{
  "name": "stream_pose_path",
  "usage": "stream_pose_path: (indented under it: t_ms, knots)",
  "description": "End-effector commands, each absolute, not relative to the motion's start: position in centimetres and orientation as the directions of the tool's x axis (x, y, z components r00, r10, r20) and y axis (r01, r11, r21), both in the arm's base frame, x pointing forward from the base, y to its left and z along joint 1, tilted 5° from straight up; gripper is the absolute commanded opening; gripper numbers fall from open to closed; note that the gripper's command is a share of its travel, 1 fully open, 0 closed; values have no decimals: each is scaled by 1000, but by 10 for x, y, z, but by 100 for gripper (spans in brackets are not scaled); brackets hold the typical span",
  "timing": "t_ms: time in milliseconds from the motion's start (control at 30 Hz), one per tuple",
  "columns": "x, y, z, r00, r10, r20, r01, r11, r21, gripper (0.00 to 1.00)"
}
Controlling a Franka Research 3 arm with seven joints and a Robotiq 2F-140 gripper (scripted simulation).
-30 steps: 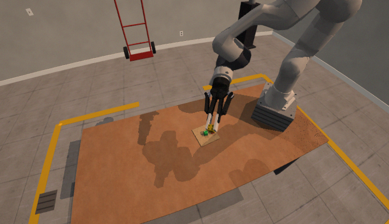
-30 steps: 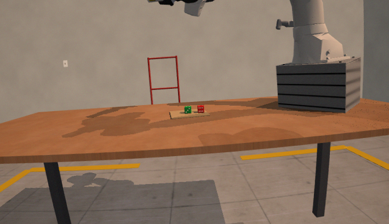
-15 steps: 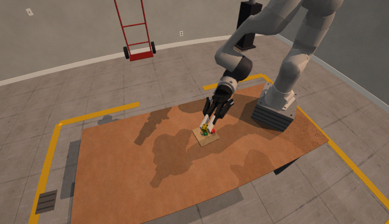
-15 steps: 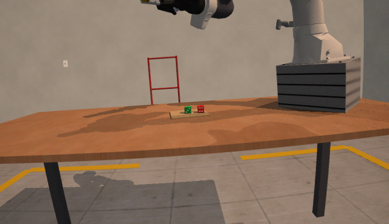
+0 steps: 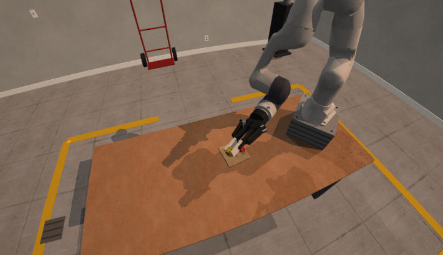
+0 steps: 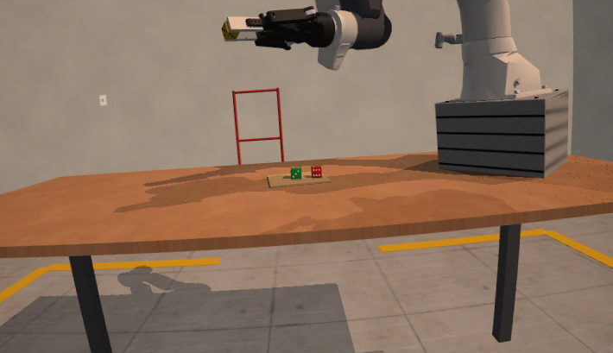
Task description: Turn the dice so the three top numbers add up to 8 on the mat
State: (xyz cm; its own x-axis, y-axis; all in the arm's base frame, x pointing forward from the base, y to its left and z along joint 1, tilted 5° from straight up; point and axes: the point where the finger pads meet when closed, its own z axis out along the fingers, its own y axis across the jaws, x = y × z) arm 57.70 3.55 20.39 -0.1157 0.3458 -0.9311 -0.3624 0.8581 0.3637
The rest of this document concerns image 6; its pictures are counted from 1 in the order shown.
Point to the tan mat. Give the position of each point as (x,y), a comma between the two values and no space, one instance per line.
(280,180)

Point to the green die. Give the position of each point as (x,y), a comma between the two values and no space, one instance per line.
(296,173)

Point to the red die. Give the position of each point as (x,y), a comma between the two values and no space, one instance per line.
(316,171)

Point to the yellow die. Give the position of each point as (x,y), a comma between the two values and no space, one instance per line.
(226,32)

